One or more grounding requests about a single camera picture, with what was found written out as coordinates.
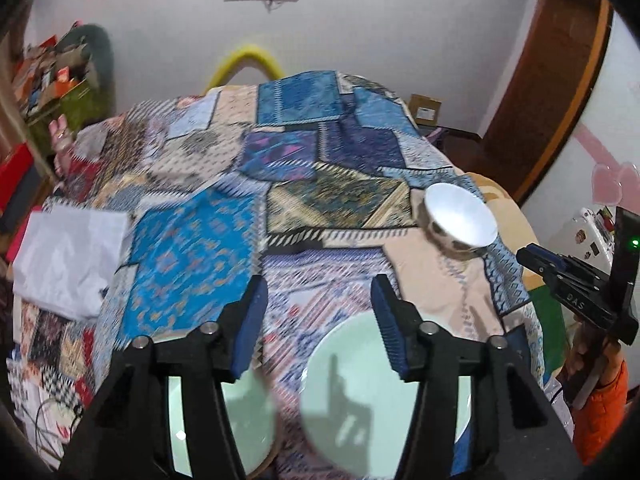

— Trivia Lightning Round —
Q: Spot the pale green plate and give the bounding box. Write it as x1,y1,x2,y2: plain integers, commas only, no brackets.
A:
300,310,473,478
166,365,279,478

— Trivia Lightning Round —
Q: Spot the patchwork printed tablecloth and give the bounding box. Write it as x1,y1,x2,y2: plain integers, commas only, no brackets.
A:
7,70,547,480

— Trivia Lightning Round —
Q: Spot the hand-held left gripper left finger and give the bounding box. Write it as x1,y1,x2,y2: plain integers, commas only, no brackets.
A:
59,275,271,480

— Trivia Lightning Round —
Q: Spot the lilac plate with brown rim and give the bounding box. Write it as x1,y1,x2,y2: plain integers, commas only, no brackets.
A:
247,425,281,480

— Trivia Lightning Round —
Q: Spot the person's right forearm orange sleeve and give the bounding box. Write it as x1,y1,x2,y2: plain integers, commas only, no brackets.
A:
570,357,632,466

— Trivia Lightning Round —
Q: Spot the green box of clutter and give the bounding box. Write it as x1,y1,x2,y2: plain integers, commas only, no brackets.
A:
12,22,108,141

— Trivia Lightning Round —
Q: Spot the person's right hand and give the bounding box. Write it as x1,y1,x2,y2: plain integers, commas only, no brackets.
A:
564,321,608,401

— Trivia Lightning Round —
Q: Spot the white bowl with dark spots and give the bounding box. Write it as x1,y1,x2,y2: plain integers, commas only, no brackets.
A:
419,183,499,257

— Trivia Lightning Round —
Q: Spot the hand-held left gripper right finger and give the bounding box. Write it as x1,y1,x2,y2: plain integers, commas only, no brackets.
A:
370,273,584,480

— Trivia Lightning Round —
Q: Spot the wooden door frame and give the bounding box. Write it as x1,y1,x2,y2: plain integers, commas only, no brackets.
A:
482,0,615,206

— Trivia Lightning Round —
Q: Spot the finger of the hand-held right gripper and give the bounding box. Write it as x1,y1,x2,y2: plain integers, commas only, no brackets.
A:
527,242,608,275
516,246,563,279

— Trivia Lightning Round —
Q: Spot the black cable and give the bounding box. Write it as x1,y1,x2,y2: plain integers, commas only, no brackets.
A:
20,392,86,453

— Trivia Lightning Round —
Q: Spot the pink heart decoration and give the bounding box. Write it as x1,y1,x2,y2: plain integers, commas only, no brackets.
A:
590,160,640,211

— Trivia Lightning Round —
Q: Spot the red box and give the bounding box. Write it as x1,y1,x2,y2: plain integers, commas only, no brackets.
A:
0,142,43,233

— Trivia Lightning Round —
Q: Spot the cardboard box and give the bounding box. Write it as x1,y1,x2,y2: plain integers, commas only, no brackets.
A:
409,93,443,126

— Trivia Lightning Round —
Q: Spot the pink rabbit toy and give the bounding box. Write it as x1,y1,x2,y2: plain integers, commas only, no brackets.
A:
49,114,81,181

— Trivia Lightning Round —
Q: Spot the folded white cloth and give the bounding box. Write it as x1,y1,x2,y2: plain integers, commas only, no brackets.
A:
11,205,132,320

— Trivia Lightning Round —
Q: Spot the white case with stickers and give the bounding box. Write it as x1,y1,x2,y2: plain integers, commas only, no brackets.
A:
555,207,618,271

